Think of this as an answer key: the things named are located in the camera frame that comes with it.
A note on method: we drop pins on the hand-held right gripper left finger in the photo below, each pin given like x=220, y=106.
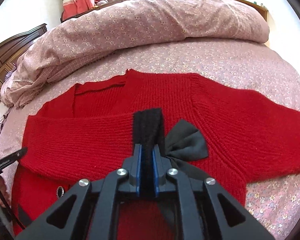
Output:
x=139, y=170

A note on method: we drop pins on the purple cloth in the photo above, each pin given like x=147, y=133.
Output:
x=8, y=77

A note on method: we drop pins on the pink floral bed sheet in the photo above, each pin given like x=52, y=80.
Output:
x=240, y=65

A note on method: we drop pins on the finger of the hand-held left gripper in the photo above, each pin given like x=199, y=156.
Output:
x=11, y=158

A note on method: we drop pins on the pink floral duvet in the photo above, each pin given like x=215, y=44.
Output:
x=145, y=25

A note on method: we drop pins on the red knitted sweater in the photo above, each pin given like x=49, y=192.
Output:
x=95, y=140

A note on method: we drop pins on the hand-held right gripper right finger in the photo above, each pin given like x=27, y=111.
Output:
x=155, y=172

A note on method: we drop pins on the dark wooden headboard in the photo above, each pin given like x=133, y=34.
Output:
x=7, y=52

